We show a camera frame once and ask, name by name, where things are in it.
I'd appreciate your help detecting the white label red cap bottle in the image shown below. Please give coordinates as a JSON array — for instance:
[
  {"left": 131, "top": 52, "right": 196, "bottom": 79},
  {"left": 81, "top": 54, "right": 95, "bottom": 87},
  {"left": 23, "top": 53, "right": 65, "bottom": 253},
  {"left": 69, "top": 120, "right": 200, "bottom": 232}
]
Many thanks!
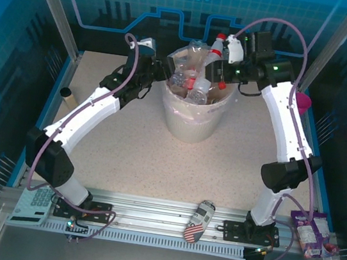
[{"left": 185, "top": 29, "right": 229, "bottom": 108}]

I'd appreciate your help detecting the clear plastic bin liner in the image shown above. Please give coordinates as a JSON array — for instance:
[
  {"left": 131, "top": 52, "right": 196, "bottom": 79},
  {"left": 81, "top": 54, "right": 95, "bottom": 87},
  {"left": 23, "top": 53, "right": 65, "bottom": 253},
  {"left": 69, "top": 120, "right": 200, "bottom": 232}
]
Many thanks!
[{"left": 157, "top": 35, "right": 246, "bottom": 129}]

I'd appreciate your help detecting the beige ribbed waste bin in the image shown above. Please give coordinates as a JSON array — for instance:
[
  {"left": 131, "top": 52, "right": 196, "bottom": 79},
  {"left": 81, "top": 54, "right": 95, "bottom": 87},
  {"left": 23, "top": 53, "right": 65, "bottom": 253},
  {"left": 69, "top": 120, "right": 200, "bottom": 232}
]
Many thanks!
[{"left": 154, "top": 43, "right": 242, "bottom": 149}]

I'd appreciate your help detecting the pink plastic cup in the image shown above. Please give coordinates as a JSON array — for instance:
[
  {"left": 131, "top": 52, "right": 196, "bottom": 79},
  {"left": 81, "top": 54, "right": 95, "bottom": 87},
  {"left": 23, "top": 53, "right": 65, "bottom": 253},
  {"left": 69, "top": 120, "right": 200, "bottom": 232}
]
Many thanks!
[{"left": 292, "top": 90, "right": 314, "bottom": 117}]

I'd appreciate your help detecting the cardboard tube black end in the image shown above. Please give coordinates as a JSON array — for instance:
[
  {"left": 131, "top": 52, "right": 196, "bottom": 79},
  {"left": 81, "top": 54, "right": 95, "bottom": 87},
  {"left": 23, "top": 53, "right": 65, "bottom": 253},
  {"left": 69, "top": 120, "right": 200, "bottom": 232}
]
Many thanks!
[{"left": 57, "top": 86, "right": 79, "bottom": 110}]

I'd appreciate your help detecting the crushed flag print can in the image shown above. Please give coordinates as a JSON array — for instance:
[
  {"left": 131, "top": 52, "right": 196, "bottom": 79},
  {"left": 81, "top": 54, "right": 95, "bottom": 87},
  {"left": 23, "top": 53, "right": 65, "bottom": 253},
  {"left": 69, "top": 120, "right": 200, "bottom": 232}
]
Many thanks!
[{"left": 182, "top": 197, "right": 218, "bottom": 247}]

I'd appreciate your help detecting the black connector box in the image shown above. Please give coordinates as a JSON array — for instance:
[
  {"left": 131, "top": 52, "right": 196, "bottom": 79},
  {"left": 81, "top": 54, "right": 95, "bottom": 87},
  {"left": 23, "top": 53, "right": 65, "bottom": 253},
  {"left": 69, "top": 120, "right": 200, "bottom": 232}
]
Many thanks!
[
  {"left": 62, "top": 216, "right": 91, "bottom": 245},
  {"left": 243, "top": 243, "right": 274, "bottom": 260}
]

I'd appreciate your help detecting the purple snack bag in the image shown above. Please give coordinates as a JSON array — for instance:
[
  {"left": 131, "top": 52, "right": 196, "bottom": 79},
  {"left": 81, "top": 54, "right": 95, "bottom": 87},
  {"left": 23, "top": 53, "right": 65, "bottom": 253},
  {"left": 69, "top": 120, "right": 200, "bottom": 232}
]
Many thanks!
[{"left": 284, "top": 207, "right": 345, "bottom": 260}]

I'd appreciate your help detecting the pale green calculator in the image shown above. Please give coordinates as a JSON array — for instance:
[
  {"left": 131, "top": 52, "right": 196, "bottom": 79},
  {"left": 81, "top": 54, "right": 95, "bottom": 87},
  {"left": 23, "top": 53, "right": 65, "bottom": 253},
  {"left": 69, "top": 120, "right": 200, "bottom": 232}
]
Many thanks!
[{"left": 6, "top": 182, "right": 56, "bottom": 228}]

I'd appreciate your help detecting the aluminium frame post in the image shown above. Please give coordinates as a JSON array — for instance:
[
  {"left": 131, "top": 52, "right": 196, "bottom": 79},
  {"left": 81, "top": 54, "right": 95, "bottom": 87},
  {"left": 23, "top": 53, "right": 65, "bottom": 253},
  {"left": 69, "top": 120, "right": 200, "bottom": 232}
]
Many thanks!
[
  {"left": 299, "top": 0, "right": 347, "bottom": 90},
  {"left": 13, "top": 0, "right": 88, "bottom": 59}
]

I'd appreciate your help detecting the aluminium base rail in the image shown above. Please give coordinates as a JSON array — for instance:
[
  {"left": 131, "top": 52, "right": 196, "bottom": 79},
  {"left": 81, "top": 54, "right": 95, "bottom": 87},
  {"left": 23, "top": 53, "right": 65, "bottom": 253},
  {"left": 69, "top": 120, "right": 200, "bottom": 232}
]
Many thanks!
[{"left": 0, "top": 174, "right": 344, "bottom": 257}]

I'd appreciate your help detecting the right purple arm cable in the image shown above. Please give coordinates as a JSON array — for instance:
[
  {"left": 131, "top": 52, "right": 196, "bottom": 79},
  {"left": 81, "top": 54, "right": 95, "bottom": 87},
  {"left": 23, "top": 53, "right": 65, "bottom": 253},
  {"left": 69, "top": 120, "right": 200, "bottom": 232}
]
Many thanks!
[{"left": 202, "top": 13, "right": 341, "bottom": 260}]

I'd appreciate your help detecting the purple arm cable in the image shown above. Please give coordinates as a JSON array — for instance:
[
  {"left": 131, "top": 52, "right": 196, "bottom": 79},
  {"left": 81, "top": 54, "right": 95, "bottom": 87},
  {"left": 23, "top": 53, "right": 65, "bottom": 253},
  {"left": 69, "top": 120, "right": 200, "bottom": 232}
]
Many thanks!
[
  {"left": 19, "top": 21, "right": 142, "bottom": 248},
  {"left": 202, "top": 13, "right": 341, "bottom": 260}
]

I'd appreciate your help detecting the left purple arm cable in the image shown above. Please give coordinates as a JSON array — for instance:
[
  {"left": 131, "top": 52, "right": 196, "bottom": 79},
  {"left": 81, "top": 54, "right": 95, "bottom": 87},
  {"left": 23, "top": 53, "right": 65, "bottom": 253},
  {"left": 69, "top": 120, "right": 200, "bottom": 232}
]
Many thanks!
[{"left": 19, "top": 21, "right": 142, "bottom": 248}]

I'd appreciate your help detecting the white slotted cable duct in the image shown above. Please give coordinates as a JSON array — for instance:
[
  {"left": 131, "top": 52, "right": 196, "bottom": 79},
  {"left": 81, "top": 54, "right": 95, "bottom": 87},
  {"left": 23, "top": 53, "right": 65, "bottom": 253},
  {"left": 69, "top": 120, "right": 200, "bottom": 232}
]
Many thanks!
[{"left": 4, "top": 211, "right": 250, "bottom": 260}]

